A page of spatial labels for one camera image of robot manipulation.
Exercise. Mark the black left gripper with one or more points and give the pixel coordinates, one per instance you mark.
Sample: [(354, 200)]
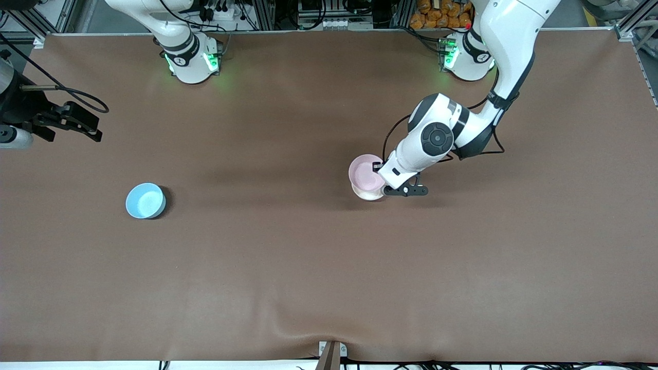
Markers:
[(378, 166)]

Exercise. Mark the light blue bowl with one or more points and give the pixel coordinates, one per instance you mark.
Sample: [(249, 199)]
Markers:
[(145, 201)]

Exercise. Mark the aluminium frame post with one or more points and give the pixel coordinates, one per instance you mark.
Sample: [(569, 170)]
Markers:
[(401, 13), (263, 14)]

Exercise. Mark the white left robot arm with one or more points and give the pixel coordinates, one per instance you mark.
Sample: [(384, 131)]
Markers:
[(509, 31)]

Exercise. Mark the brown post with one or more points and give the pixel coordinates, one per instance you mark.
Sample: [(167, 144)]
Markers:
[(329, 359)]

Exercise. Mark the white terminal block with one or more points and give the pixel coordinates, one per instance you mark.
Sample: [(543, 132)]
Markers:
[(336, 23)]

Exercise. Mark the pink bowl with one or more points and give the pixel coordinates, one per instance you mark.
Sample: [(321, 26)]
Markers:
[(364, 172)]

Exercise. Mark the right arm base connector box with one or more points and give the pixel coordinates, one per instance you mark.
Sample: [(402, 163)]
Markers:
[(213, 56)]

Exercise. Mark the brown table mat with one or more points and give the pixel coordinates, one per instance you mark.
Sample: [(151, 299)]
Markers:
[(308, 257)]

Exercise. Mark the white bowl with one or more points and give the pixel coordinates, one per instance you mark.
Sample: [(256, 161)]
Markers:
[(367, 196)]

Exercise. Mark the orange packets pile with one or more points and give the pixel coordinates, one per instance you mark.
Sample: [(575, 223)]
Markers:
[(437, 15)]

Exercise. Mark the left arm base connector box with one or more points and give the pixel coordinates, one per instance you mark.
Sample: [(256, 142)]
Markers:
[(448, 54)]

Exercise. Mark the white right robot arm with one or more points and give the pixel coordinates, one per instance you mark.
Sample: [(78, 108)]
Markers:
[(187, 67)]

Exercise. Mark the grey metal clamp bracket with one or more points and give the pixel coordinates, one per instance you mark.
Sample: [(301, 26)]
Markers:
[(343, 350)]

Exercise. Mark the white power strip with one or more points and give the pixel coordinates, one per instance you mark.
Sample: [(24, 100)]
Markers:
[(221, 13)]

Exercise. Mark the aluminium frame strut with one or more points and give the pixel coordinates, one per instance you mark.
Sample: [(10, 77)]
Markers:
[(635, 23), (28, 25)]

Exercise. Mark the black electronics rack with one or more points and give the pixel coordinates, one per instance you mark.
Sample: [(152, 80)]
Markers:
[(334, 7)]

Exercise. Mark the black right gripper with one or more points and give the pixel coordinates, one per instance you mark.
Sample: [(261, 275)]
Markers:
[(23, 109)]

